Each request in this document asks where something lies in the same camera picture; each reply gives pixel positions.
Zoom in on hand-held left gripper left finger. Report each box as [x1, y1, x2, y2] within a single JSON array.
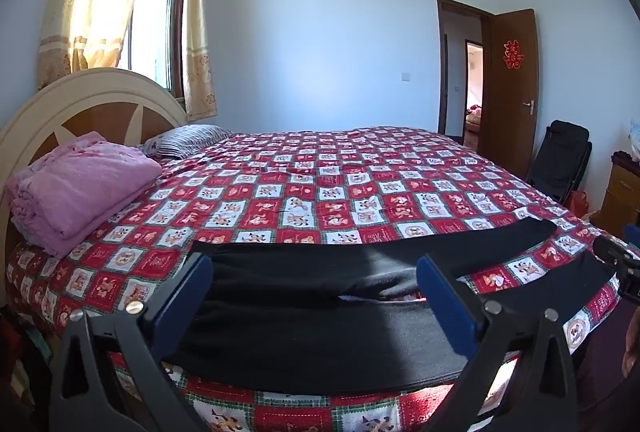
[[49, 253, 215, 432]]

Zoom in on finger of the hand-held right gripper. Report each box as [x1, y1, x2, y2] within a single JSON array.
[[593, 235, 640, 305]]

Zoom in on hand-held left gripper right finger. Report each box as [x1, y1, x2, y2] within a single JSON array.
[[416, 254, 582, 432]]

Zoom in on black pants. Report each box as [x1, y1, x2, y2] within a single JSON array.
[[162, 218, 621, 395]]

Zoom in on wooden cabinet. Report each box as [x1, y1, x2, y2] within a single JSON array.
[[597, 151, 640, 239]]

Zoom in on small red bag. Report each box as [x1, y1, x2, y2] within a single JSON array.
[[567, 190, 590, 215]]

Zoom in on person's dark purple clothing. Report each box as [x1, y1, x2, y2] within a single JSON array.
[[572, 297, 640, 419]]

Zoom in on black folding chair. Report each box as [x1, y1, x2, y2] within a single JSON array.
[[525, 120, 594, 209]]

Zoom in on white and blue plastic bag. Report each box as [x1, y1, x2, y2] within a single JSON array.
[[624, 118, 640, 163]]

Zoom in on folded pink blanket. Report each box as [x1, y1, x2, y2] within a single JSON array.
[[5, 132, 164, 259]]

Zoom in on red printed checkered bedspread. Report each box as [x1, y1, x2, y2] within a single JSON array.
[[5, 126, 626, 432]]

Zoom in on white floral pillow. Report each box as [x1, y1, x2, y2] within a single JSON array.
[[137, 134, 167, 157]]

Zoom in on brown wooden door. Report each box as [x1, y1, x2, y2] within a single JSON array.
[[487, 8, 541, 183]]

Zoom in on striped pillow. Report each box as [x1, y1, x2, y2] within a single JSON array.
[[149, 124, 235, 159]]

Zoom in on colourful clothes heap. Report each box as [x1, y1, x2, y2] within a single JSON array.
[[0, 302, 62, 432]]

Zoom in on cream and wood headboard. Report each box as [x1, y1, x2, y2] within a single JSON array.
[[0, 68, 189, 313]]

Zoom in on red paper door decoration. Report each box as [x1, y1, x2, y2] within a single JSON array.
[[502, 39, 524, 70]]

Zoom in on window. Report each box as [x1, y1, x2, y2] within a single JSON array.
[[117, 0, 189, 95]]

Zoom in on brown door frame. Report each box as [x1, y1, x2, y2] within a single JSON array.
[[436, 0, 497, 143]]

